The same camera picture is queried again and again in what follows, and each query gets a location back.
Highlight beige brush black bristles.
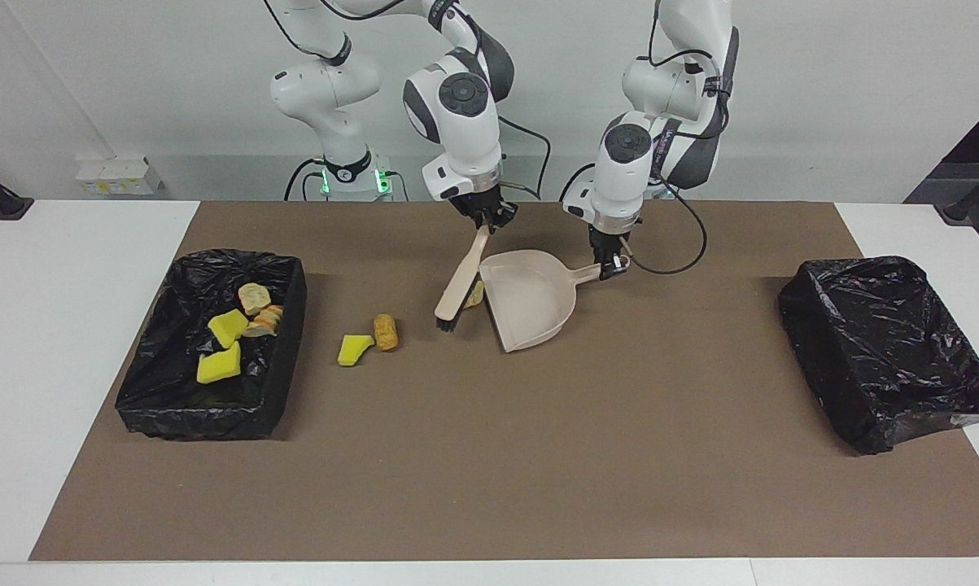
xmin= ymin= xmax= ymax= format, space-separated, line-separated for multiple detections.
xmin=434 ymin=224 xmax=492 ymax=333

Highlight beige plastic dustpan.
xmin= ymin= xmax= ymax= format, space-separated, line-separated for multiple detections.
xmin=479 ymin=249 xmax=630 ymax=353

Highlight small yellow sponge wedge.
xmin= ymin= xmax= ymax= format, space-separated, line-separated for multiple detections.
xmin=337 ymin=334 xmax=376 ymax=368

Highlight orange striped croissant toy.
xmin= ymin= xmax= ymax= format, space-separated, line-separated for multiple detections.
xmin=245 ymin=304 xmax=285 ymax=339

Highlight pale beige foam chunk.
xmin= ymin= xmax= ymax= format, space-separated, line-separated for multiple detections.
xmin=238 ymin=282 xmax=272 ymax=317

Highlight yellow sponge piece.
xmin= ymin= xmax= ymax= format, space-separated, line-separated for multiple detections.
xmin=208 ymin=308 xmax=250 ymax=349
xmin=196 ymin=340 xmax=243 ymax=385

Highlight bin lined black bag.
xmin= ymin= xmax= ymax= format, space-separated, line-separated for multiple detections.
xmin=778 ymin=256 xmax=979 ymax=457
xmin=115 ymin=248 xmax=308 ymax=442

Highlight brown paper table mat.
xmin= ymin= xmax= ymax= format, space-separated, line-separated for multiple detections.
xmin=29 ymin=201 xmax=979 ymax=562

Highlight black stand leg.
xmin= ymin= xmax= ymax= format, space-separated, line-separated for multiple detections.
xmin=941 ymin=161 xmax=979 ymax=225
xmin=0 ymin=155 xmax=34 ymax=222

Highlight black base power cable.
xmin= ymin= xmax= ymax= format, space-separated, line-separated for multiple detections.
xmin=558 ymin=163 xmax=600 ymax=203
xmin=284 ymin=157 xmax=327 ymax=202

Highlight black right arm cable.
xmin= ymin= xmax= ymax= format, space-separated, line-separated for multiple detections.
xmin=263 ymin=0 xmax=553 ymax=200

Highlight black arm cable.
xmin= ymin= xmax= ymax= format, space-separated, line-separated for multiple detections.
xmin=623 ymin=0 xmax=730 ymax=276
xmin=263 ymin=0 xmax=553 ymax=200

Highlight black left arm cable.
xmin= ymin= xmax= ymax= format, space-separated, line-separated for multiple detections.
xmin=623 ymin=0 xmax=730 ymax=276

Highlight white wall socket box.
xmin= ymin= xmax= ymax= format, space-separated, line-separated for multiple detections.
xmin=76 ymin=155 xmax=164 ymax=196

